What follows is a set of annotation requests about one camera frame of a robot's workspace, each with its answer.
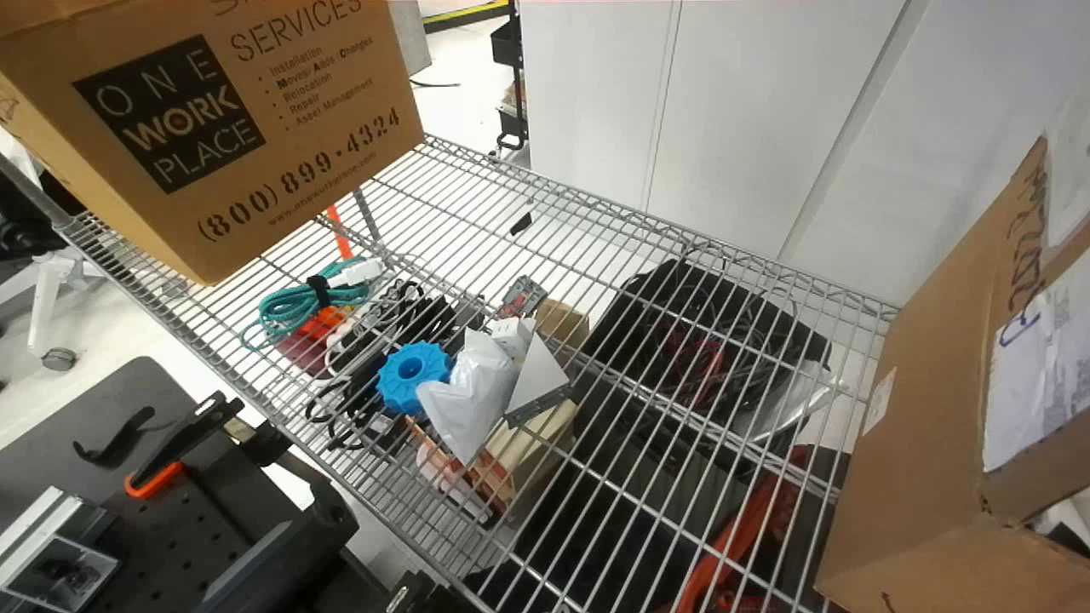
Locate teal cable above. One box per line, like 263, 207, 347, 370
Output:
239, 260, 378, 351

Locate grey white cardboard piece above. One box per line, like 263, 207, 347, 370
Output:
504, 336, 570, 422

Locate white plastic bag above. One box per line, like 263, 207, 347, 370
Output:
416, 316, 533, 463

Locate black storage bin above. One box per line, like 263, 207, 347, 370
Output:
583, 260, 834, 438

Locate wooden block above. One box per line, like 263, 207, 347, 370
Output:
483, 399, 580, 503

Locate orange pen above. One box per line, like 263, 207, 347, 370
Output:
323, 203, 354, 263

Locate black scissors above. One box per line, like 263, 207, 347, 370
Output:
303, 379, 395, 448

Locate orange red small box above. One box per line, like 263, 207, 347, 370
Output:
274, 308, 343, 379

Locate orange tool below shelf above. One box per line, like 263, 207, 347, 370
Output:
666, 447, 840, 613

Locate black perforated workbench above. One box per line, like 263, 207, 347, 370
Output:
0, 359, 387, 613

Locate large printed cardboard box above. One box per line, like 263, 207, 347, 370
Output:
0, 0, 423, 284

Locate brown cardboard box right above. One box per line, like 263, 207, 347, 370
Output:
816, 143, 1090, 613

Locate silver wire shelf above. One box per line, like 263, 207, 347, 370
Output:
66, 139, 893, 613

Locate orange handled clamp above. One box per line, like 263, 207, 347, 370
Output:
122, 393, 240, 500

